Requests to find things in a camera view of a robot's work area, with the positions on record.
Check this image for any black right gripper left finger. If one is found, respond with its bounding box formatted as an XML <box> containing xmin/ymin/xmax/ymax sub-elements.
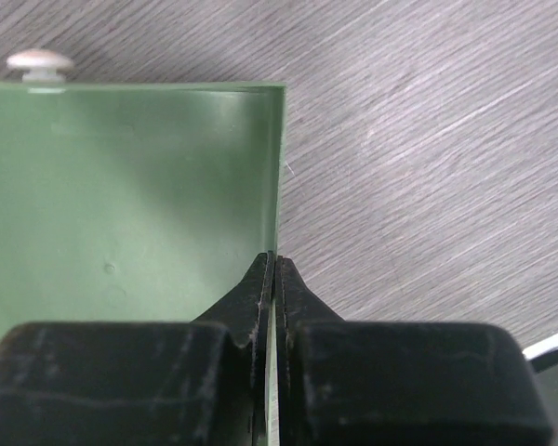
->
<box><xmin>0</xmin><ymin>253</ymin><xmax>274</xmax><ymax>445</ymax></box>

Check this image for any green piece tray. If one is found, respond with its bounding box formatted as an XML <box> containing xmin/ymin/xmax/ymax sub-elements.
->
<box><xmin>0</xmin><ymin>81</ymin><xmax>289</xmax><ymax>446</ymax></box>

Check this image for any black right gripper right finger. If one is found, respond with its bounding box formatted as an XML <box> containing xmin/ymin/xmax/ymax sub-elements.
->
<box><xmin>273</xmin><ymin>257</ymin><xmax>553</xmax><ymax>445</ymax></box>

